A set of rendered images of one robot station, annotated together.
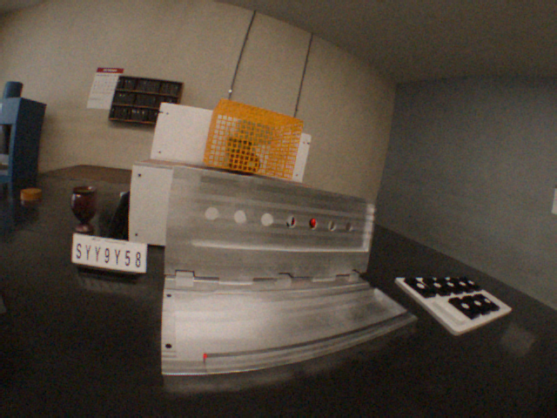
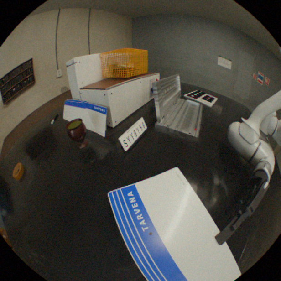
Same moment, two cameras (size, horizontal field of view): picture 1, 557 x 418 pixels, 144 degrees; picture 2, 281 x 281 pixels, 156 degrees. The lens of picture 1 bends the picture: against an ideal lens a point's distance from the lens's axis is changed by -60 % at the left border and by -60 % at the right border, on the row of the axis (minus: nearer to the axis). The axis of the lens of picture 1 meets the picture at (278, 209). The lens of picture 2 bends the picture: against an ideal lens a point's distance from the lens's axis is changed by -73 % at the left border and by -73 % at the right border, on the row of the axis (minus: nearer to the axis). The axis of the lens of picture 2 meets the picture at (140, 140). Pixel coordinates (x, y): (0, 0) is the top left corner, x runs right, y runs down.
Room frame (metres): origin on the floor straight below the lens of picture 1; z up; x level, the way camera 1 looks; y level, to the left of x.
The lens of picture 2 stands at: (-0.01, 0.46, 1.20)
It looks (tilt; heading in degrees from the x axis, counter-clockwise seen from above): 42 degrees down; 326
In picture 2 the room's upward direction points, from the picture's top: 1 degrees counter-clockwise
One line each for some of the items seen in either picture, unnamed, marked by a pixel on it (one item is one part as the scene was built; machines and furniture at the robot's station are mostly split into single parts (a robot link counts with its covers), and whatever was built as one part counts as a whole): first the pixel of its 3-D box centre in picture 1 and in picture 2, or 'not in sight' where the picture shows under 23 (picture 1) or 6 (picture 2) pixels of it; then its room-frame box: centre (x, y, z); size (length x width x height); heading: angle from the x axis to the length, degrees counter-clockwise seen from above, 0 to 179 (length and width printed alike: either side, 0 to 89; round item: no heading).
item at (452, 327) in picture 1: (460, 298); (202, 96); (0.44, -0.59, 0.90); 0.40 x 0.27 x 0.01; 100
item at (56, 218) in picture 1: (205, 214); (96, 102); (0.89, 0.29, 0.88); 2.34 x 0.84 x 0.03; 115
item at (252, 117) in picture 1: (247, 141); (124, 62); (0.65, 0.13, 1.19); 0.23 x 0.20 x 0.17; 115
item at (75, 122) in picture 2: (83, 209); (78, 134); (0.40, 0.50, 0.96); 0.09 x 0.09 x 0.11
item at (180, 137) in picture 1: (260, 178); (125, 75); (0.75, 0.08, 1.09); 0.75 x 0.40 x 0.38; 115
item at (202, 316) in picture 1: (301, 311); (185, 111); (0.31, -0.07, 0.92); 0.44 x 0.21 x 0.04; 115
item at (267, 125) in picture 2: not in sight; (267, 118); (-0.25, -0.54, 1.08); 0.18 x 0.16 x 0.22; 174
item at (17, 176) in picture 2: (31, 193); (18, 171); (0.44, 0.96, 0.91); 0.10 x 0.10 x 0.02
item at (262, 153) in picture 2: not in sight; (263, 161); (-0.20, 0.01, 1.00); 0.16 x 0.13 x 0.11; 77
